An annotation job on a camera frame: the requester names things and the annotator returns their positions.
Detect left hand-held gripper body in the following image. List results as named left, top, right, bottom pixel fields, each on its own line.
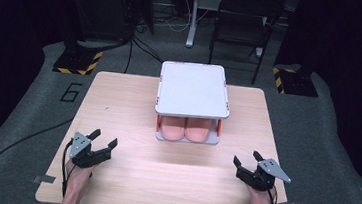
left=67, top=131, right=116, bottom=172

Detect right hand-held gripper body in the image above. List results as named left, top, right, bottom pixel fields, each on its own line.
left=233, top=155, right=295, bottom=195

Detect pink slipper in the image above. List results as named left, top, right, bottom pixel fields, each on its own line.
left=183, top=117, right=213, bottom=145
left=157, top=114, right=188, bottom=143

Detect white shoe rack orange posts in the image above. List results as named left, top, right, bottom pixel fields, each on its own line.
left=151, top=59, right=236, bottom=149

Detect person's left hand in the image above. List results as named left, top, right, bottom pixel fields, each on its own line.
left=63, top=158, right=96, bottom=198

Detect person's right hand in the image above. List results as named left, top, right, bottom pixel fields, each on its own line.
left=245, top=184, right=277, bottom=204

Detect black stand base yellow stripes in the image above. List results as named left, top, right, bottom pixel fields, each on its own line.
left=51, top=38, right=105, bottom=78
left=269, top=62, right=322, bottom=98

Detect dark equipment cabinet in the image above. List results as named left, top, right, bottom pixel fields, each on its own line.
left=62, top=0, right=137, bottom=45

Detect black folding chair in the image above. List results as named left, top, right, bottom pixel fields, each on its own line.
left=205, top=0, right=284, bottom=88

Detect white desk leg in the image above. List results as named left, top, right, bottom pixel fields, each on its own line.
left=184, top=0, right=201, bottom=49

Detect left hand-held gripper cable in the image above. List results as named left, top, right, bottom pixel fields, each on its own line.
left=57, top=138, right=79, bottom=200

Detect long black floor cable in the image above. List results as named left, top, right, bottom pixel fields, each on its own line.
left=0, top=111, right=75, bottom=204

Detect black floor cable bundle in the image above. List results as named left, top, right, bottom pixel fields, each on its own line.
left=122, top=23, right=168, bottom=78

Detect white floor cable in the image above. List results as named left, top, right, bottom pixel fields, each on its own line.
left=154, top=0, right=212, bottom=36

